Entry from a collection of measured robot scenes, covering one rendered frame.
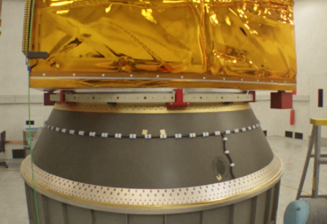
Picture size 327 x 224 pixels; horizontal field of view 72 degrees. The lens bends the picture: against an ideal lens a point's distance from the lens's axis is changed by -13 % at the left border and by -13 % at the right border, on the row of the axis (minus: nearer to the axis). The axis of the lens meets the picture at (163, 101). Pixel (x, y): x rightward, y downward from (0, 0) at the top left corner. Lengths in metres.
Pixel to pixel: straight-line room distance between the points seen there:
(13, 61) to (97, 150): 5.65
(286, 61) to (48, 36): 1.65
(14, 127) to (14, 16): 2.81
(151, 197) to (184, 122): 0.45
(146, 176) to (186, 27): 0.87
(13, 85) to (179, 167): 5.89
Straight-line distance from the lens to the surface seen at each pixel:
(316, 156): 2.11
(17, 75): 6.85
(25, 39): 1.45
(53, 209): 1.64
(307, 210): 0.90
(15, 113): 6.85
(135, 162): 1.35
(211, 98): 1.51
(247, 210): 1.60
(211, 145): 1.46
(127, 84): 1.40
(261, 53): 1.88
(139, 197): 1.30
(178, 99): 1.41
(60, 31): 1.34
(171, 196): 1.31
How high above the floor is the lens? 1.71
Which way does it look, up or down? 2 degrees down
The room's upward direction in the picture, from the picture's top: straight up
